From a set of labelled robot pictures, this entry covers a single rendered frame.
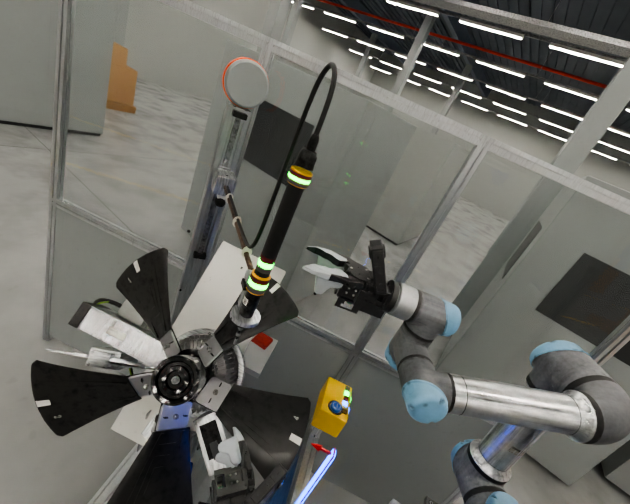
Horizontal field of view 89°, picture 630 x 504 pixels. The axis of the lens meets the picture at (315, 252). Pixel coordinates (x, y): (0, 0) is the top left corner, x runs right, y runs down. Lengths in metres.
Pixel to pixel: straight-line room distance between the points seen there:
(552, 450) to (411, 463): 1.81
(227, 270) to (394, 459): 1.42
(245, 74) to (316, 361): 1.30
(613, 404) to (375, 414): 1.21
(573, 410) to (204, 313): 1.01
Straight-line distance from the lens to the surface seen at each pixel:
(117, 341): 1.17
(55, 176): 2.07
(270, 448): 0.94
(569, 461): 3.76
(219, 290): 1.20
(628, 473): 4.40
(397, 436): 1.99
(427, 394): 0.67
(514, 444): 1.09
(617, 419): 0.89
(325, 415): 1.22
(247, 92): 1.27
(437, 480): 2.23
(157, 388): 0.95
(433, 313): 0.73
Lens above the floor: 1.95
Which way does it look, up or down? 24 degrees down
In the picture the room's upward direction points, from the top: 25 degrees clockwise
